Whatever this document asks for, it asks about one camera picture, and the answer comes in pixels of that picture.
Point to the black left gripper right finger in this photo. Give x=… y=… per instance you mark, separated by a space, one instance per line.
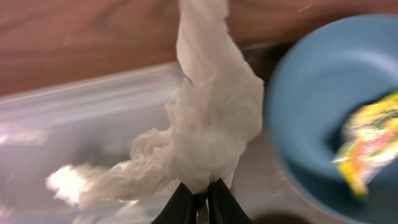
x=223 y=207

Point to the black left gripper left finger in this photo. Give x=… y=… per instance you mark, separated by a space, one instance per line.
x=180 y=209

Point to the dark blue plate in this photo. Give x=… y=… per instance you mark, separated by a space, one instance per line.
x=319 y=82

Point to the white paper napkin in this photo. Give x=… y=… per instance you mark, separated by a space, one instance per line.
x=218 y=112

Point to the colourful snack wrapper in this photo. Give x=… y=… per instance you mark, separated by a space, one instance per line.
x=370 y=143

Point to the clear plastic waste bin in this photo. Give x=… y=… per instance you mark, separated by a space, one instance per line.
x=93 y=121

